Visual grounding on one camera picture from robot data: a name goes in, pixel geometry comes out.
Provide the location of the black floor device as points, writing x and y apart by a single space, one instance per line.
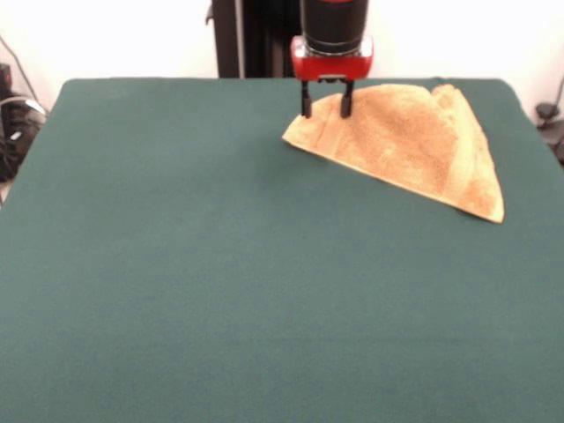
548 119

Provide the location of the tan terry towel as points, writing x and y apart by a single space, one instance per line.
396 145

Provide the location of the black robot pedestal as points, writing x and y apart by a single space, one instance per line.
260 39

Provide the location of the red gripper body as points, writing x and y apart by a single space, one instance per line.
332 68

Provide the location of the black equipment pile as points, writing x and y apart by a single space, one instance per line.
17 136

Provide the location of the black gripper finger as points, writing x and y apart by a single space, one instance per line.
346 101
306 101

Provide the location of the dark green table cloth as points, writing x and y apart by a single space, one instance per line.
220 286

